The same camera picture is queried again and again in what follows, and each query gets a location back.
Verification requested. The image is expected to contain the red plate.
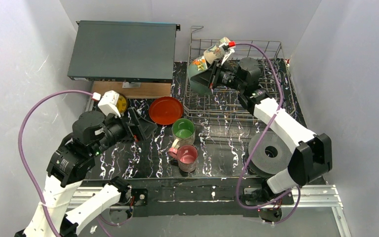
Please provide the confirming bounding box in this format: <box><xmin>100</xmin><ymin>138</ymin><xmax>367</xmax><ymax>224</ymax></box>
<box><xmin>149</xmin><ymin>96</ymin><xmax>184</xmax><ymax>125</ymax></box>

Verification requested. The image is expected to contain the white floral bowl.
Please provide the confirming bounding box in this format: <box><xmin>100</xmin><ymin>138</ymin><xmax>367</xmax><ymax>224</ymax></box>
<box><xmin>187</xmin><ymin>56</ymin><xmax>213</xmax><ymax>96</ymax></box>

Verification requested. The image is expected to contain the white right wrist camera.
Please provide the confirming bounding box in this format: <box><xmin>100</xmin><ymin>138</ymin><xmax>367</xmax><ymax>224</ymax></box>
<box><xmin>219</xmin><ymin>37</ymin><xmax>235</xmax><ymax>65</ymax></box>

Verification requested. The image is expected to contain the metal wire dish rack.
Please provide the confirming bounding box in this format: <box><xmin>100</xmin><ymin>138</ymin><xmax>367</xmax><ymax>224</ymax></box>
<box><xmin>183</xmin><ymin>26</ymin><xmax>297</xmax><ymax>121</ymax></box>

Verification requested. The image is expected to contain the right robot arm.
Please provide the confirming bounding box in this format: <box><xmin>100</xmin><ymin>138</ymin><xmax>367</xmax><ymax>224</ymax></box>
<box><xmin>188</xmin><ymin>57</ymin><xmax>333</xmax><ymax>197</ymax></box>

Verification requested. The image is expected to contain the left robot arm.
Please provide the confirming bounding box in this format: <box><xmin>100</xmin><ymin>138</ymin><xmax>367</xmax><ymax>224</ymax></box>
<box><xmin>16</xmin><ymin>107</ymin><xmax>157</xmax><ymax>237</ymax></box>

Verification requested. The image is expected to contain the green interior mug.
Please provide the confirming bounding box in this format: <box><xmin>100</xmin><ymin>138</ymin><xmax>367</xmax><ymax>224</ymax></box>
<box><xmin>171</xmin><ymin>118</ymin><xmax>195</xmax><ymax>149</ymax></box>

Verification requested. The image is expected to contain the aluminium frame rail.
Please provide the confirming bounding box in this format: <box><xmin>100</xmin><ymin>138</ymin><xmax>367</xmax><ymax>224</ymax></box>
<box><xmin>40</xmin><ymin>185</ymin><xmax>347</xmax><ymax>237</ymax></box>

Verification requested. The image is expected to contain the pink interior mug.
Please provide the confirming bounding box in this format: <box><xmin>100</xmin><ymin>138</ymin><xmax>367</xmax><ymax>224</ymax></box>
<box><xmin>168</xmin><ymin>145</ymin><xmax>198</xmax><ymax>173</ymax></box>

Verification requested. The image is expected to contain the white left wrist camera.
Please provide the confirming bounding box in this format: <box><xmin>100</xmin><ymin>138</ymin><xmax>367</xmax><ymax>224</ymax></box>
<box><xmin>92</xmin><ymin>90</ymin><xmax>124</xmax><ymax>118</ymax></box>

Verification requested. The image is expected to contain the yellow patterned plate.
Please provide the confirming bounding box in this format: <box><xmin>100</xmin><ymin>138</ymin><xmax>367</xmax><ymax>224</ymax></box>
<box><xmin>116</xmin><ymin>93</ymin><xmax>129</xmax><ymax>115</ymax></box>

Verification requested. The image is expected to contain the cream seahorse mug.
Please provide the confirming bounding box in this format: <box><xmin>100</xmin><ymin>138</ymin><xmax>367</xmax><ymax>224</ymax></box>
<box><xmin>203</xmin><ymin>39</ymin><xmax>223</xmax><ymax>64</ymax></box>

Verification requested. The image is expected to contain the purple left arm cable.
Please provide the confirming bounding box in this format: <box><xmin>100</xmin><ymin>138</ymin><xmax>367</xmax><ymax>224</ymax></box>
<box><xmin>18</xmin><ymin>90</ymin><xmax>95</xmax><ymax>237</ymax></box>

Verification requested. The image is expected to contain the grey perforated filament spool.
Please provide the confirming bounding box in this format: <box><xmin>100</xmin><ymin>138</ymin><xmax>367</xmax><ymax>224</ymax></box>
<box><xmin>246</xmin><ymin>131</ymin><xmax>293</xmax><ymax>178</ymax></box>

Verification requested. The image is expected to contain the wooden board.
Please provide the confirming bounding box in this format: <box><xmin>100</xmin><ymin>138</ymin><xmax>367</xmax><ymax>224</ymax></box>
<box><xmin>91</xmin><ymin>81</ymin><xmax>172</xmax><ymax>99</ymax></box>

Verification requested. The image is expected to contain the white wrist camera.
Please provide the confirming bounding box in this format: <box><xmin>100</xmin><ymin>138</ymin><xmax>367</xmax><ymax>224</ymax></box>
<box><xmin>219</xmin><ymin>37</ymin><xmax>235</xmax><ymax>65</ymax></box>
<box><xmin>92</xmin><ymin>90</ymin><xmax>124</xmax><ymax>118</ymax></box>

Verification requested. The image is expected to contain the dark grey rack-mount box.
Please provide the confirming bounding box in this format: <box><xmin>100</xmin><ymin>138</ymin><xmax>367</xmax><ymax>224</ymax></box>
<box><xmin>67</xmin><ymin>20</ymin><xmax>181</xmax><ymax>83</ymax></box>

